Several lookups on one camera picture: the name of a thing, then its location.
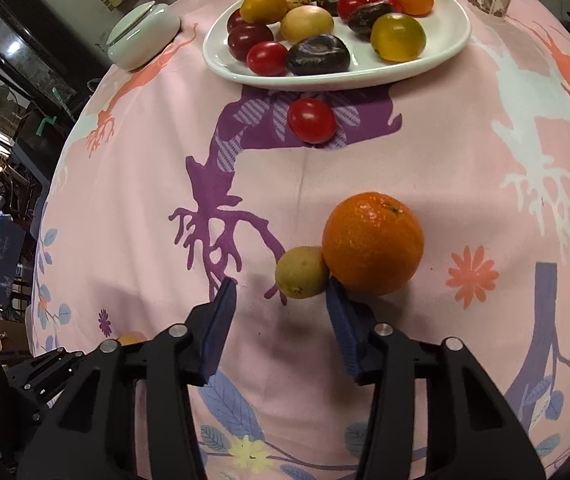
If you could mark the yellow potato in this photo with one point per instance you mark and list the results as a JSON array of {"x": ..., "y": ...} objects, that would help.
[{"x": 307, "y": 25}]

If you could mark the dark framed mirror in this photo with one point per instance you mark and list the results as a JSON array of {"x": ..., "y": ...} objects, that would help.
[{"x": 20, "y": 45}]

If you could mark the pink printed tablecloth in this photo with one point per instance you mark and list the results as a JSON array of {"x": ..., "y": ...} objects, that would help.
[{"x": 440, "y": 135}]

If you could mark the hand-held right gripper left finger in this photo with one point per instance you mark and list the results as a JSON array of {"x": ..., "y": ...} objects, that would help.
[{"x": 220, "y": 330}]

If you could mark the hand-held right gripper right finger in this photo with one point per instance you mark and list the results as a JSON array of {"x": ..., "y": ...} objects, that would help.
[{"x": 345, "y": 330}]

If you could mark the orange tomato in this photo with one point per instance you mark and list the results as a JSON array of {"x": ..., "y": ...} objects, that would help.
[{"x": 264, "y": 6}]

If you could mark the dark water chestnut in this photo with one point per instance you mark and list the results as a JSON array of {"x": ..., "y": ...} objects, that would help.
[
  {"x": 330, "y": 2},
  {"x": 318, "y": 55},
  {"x": 365, "y": 20}
]

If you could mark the white oval plate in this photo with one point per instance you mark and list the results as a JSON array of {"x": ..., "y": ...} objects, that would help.
[{"x": 440, "y": 35}]

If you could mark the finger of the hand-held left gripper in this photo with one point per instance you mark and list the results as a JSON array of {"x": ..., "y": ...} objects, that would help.
[
  {"x": 45, "y": 400},
  {"x": 45, "y": 362}
]

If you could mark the yellow-green tomato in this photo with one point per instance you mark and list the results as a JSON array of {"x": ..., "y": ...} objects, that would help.
[{"x": 397, "y": 37}]

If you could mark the white lidded ceramic bowl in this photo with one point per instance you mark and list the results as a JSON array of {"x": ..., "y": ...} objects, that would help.
[{"x": 140, "y": 35}]

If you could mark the small yellow-green longan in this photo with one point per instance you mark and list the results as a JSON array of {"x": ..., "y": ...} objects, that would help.
[
  {"x": 132, "y": 338},
  {"x": 301, "y": 271}
]

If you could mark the dark red tomato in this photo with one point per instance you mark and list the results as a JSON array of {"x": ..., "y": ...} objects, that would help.
[
  {"x": 250, "y": 41},
  {"x": 236, "y": 20}
]

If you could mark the blue chair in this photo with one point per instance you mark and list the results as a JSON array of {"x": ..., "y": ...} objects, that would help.
[{"x": 7, "y": 250}]

